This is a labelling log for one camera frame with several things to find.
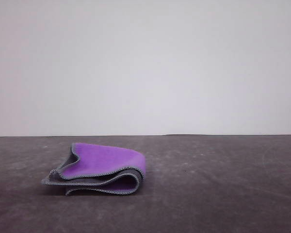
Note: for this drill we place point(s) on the purple towel with grey hem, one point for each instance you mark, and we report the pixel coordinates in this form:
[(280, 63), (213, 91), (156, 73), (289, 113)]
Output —
[(106, 160)]

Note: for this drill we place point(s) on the grey table cloth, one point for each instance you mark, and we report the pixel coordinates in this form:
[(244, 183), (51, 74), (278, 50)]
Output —
[(208, 194)]

